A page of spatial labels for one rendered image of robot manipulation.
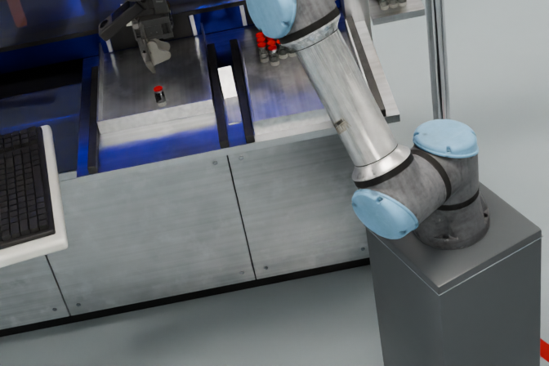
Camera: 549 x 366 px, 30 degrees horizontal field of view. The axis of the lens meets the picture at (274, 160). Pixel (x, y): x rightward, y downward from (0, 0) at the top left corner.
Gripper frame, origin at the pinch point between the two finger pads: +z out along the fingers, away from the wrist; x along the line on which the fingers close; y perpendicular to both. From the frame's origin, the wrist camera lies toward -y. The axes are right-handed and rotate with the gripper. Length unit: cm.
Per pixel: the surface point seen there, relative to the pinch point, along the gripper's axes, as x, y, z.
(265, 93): -3.6, 24.0, 10.2
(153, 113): -6.6, -1.0, 7.5
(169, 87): 6.7, 2.5, 10.2
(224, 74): 0.6, 15.8, 5.9
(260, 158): 19, 20, 46
